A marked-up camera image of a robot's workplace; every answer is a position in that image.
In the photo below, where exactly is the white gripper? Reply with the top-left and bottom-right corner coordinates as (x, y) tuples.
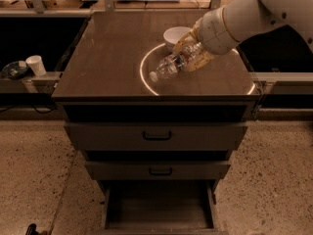
(172, 7), (239, 71)

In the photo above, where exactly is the clear plastic water bottle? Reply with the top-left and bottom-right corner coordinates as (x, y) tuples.
(150, 43), (203, 82)

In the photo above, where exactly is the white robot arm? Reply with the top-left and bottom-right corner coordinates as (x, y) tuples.
(173, 0), (313, 71)

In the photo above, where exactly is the brown drawer cabinet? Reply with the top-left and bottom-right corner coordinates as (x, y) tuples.
(51, 9), (261, 235)

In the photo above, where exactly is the open bottom drawer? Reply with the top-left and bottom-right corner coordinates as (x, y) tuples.
(101, 180), (229, 235)

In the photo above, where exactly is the white ceramic bowl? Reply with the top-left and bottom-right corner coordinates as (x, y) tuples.
(163, 26), (191, 51)

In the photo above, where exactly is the white paper cup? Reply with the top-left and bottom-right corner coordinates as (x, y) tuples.
(25, 55), (46, 76)

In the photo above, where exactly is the dark blue plate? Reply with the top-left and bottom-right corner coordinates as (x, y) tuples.
(1, 61), (30, 79)

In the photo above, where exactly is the dark object at bottom edge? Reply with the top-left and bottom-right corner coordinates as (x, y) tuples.
(25, 223), (40, 235)

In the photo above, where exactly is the top drawer with handle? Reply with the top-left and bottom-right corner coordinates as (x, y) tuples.
(65, 123), (247, 151)

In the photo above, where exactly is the drawer with handle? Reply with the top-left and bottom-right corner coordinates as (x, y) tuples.
(65, 123), (247, 151)
(85, 162), (230, 180)

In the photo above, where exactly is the middle drawer with handle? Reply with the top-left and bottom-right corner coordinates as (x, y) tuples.
(85, 162), (230, 180)

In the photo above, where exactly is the black floor cable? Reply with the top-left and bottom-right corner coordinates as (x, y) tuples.
(0, 103), (57, 116)

